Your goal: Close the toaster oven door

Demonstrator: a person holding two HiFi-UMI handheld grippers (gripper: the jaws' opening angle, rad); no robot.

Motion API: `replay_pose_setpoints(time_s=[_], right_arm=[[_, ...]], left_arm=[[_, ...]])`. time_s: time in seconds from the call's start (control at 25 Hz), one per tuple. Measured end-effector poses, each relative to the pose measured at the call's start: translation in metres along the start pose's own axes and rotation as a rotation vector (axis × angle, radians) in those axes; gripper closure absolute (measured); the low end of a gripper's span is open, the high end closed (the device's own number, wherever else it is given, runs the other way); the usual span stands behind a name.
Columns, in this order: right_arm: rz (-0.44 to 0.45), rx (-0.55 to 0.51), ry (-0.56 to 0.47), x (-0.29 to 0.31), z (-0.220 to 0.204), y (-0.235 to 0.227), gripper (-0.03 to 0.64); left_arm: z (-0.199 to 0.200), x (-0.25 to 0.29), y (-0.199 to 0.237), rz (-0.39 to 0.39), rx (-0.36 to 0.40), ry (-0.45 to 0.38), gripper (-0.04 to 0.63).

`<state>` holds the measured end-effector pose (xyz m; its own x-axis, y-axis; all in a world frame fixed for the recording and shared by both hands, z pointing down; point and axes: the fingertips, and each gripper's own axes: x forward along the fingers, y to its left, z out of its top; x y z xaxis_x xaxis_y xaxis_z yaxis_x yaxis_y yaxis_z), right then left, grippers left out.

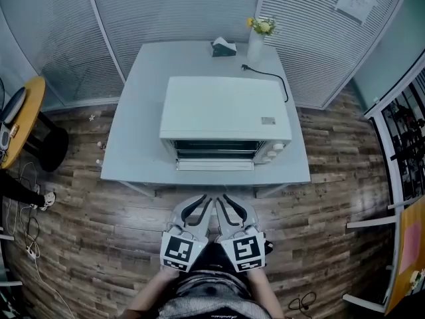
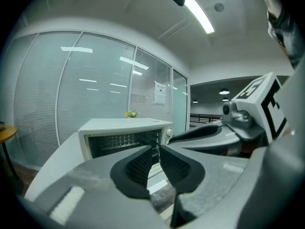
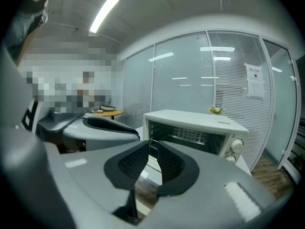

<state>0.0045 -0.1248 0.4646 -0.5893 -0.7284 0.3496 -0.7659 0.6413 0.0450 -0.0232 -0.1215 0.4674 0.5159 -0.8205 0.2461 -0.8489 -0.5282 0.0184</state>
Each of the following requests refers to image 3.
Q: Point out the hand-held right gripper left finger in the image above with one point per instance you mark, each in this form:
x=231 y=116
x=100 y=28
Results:
x=90 y=180

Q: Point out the person's grey patterned shirt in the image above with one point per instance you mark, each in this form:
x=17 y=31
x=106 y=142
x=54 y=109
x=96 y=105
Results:
x=20 y=30

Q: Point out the metal oven rack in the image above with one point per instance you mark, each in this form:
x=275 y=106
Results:
x=188 y=136

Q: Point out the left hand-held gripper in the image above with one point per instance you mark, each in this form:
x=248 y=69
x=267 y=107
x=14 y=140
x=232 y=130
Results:
x=47 y=130

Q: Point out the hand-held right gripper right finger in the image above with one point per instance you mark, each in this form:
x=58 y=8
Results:
x=205 y=199

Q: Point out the round wooden side table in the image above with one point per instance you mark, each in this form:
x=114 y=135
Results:
x=112 y=113

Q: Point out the white glass oven door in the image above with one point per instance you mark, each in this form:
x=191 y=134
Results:
x=153 y=169

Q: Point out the grey oval tray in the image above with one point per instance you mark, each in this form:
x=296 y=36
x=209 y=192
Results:
x=108 y=108

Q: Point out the long ceiling light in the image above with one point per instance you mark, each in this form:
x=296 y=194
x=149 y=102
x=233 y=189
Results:
x=104 y=13

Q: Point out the black metal shelf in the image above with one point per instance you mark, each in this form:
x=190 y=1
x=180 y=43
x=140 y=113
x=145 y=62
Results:
x=295 y=161

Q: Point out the white oven knob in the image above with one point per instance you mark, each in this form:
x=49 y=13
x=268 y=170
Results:
x=237 y=145
x=230 y=159

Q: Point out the white printed text sheet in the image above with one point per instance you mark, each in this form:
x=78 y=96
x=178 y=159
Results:
x=256 y=89

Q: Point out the white oven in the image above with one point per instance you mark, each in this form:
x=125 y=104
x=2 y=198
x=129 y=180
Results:
x=190 y=118

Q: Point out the white notice sheet with icon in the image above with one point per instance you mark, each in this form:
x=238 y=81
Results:
x=254 y=71

